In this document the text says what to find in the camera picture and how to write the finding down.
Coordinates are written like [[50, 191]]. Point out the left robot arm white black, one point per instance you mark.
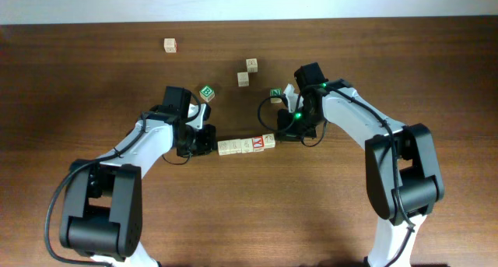
[[102, 210]]

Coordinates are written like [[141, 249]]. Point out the green B wooden block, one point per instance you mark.
[[207, 93]]

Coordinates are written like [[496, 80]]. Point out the blue bird picture block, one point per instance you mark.
[[269, 141]]

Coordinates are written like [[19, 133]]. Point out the wooden block below upper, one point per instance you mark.
[[243, 79]]

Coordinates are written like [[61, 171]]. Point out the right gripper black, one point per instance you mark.
[[289, 134]]

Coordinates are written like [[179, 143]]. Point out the wooden block upper middle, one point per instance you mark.
[[252, 65]]

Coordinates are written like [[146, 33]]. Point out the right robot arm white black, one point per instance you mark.
[[403, 179]]

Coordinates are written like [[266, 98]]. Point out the plain wooden block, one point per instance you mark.
[[235, 146], [170, 45]]

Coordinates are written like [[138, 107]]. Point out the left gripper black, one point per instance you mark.
[[205, 145]]

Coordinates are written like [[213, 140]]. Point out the green N wooden block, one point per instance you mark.
[[275, 95]]

